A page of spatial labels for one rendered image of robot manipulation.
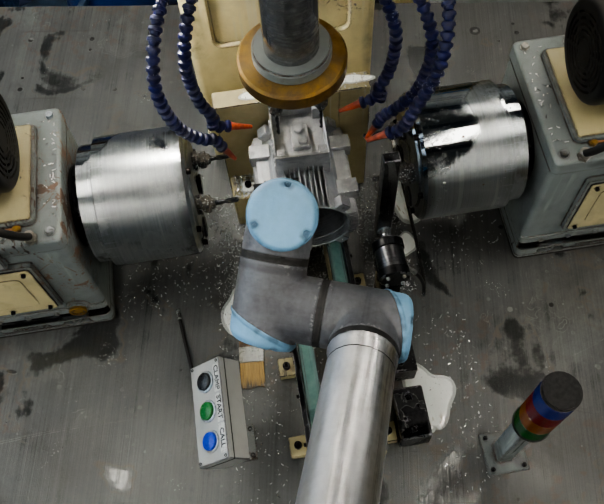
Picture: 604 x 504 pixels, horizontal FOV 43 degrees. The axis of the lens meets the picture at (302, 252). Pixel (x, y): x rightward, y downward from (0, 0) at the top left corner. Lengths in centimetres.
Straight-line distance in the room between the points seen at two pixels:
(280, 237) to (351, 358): 18
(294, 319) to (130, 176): 53
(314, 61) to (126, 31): 95
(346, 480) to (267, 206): 35
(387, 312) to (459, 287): 70
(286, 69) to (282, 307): 42
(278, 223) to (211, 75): 67
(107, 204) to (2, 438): 54
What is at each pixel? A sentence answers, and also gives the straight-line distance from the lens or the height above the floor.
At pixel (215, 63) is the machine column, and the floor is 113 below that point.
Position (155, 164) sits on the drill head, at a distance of 138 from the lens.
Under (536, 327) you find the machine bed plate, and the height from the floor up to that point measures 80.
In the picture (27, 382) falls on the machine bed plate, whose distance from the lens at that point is 168.
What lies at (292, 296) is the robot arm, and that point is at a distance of 96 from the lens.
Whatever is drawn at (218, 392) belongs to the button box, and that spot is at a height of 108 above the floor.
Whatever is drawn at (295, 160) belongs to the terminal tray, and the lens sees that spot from 139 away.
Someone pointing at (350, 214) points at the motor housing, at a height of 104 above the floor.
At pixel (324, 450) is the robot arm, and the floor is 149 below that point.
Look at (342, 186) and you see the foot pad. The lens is 142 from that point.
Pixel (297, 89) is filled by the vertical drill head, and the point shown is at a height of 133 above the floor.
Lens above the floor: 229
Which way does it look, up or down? 63 degrees down
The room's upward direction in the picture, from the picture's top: 5 degrees counter-clockwise
